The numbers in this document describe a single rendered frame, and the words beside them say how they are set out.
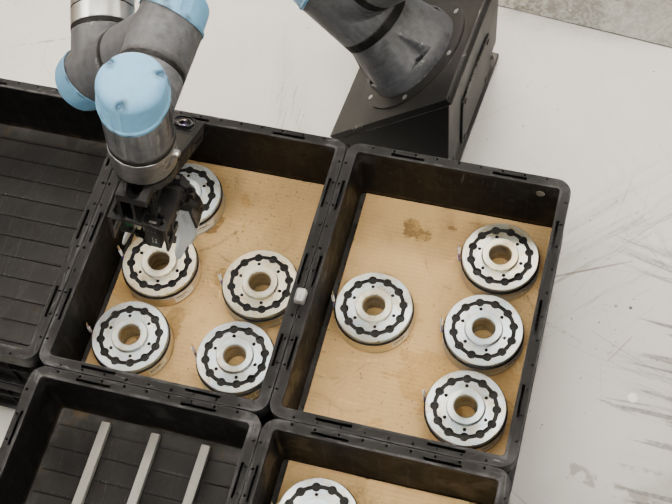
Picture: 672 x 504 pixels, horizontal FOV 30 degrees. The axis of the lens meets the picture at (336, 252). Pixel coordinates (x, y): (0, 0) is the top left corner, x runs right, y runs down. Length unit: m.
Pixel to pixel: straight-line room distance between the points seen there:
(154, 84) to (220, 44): 0.81
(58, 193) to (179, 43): 0.54
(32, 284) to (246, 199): 0.32
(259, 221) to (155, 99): 0.50
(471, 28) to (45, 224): 0.66
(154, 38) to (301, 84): 0.71
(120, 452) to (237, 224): 0.36
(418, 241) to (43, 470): 0.58
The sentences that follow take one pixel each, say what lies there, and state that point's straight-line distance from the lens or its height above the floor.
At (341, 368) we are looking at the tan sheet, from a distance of 1.63.
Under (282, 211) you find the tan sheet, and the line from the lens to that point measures 1.75.
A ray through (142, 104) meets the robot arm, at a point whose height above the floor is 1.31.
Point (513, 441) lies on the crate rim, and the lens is 1.49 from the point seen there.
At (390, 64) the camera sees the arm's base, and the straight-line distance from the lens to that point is 1.78.
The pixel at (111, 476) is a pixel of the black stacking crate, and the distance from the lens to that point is 1.63.
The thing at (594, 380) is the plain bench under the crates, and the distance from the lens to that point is 1.78.
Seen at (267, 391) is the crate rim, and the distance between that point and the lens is 1.52.
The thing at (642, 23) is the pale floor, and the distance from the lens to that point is 3.02.
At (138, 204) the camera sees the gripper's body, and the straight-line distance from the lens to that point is 1.41.
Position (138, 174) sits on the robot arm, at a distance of 1.38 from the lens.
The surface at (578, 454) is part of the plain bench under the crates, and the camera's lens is 1.74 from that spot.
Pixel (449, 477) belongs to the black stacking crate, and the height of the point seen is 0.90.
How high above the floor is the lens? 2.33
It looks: 61 degrees down
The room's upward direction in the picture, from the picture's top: 9 degrees counter-clockwise
